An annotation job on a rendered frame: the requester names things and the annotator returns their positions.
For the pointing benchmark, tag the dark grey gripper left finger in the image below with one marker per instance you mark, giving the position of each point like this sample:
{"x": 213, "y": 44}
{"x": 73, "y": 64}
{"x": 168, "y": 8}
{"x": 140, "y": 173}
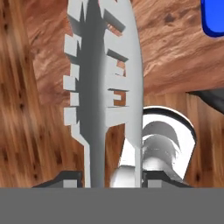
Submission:
{"x": 70, "y": 176}

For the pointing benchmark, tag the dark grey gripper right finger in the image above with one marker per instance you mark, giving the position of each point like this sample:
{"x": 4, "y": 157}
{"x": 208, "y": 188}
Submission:
{"x": 156, "y": 176}

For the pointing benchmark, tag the grey metal tongs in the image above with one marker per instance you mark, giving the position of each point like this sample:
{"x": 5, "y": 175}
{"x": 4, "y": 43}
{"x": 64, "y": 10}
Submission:
{"x": 94, "y": 87}

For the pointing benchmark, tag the white round utensil black rim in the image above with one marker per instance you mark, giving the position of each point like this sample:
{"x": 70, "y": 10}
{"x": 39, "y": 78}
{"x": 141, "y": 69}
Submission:
{"x": 175, "y": 140}

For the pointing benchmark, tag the dark grey object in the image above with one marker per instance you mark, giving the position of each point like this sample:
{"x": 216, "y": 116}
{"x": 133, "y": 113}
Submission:
{"x": 213, "y": 97}

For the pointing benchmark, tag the blue glossy object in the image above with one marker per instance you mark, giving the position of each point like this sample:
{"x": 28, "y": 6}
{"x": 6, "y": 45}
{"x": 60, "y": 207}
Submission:
{"x": 214, "y": 16}

